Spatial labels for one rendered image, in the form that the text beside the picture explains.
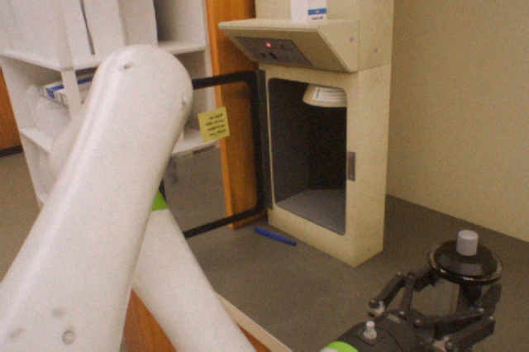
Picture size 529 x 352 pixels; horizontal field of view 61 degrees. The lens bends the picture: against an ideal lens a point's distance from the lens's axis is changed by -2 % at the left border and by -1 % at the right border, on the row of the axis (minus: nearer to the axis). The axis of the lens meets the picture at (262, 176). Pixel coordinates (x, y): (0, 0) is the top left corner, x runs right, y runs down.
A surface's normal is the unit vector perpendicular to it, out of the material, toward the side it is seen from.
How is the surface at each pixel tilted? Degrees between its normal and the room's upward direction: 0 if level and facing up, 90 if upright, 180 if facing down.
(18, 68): 90
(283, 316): 0
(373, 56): 90
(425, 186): 90
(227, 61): 90
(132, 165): 54
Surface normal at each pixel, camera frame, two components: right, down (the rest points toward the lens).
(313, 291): -0.06, -0.92
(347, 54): 0.64, 0.25
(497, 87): -0.77, 0.29
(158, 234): 0.49, -0.29
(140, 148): 0.70, -0.42
